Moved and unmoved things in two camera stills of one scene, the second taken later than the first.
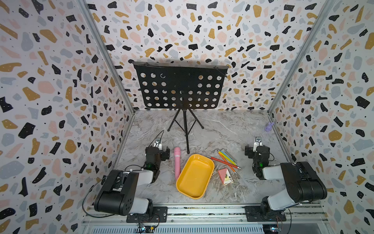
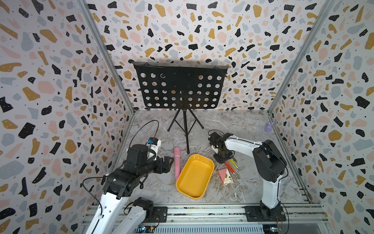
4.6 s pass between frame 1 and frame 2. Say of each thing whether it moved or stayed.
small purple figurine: stayed
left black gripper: moved
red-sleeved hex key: moved
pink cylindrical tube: stayed
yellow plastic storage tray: stayed
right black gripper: moved
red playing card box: stayed
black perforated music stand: stayed
